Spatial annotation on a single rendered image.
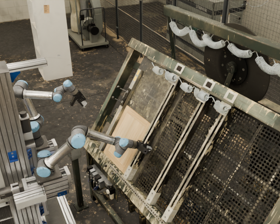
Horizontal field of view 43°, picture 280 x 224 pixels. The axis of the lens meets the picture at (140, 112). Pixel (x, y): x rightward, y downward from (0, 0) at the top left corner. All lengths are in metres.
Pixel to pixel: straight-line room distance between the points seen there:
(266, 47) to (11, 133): 2.24
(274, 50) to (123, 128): 1.62
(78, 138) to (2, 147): 0.72
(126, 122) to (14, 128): 1.09
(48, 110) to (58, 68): 1.25
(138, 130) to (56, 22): 4.04
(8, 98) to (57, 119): 3.08
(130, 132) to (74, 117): 2.67
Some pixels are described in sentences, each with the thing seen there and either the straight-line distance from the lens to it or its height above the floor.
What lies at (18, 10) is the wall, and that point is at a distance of 11.48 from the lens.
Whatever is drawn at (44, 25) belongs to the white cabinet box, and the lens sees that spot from 7.05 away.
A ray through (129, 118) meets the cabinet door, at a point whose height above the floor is 1.28.
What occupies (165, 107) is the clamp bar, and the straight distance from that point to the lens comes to 3.23.
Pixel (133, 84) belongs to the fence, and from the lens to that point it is 3.65.
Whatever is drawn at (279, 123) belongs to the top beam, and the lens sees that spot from 2.58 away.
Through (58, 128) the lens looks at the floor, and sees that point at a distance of 5.90.
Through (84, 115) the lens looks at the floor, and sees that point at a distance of 6.13.
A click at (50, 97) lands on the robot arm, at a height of 1.59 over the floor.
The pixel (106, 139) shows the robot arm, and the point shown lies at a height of 1.36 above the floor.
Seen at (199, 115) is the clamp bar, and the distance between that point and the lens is 2.98.
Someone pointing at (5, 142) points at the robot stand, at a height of 1.38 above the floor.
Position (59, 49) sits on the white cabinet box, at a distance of 7.26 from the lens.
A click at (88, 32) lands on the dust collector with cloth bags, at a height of 0.36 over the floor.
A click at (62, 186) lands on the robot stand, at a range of 3.52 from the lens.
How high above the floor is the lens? 3.23
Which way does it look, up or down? 32 degrees down
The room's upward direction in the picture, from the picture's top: straight up
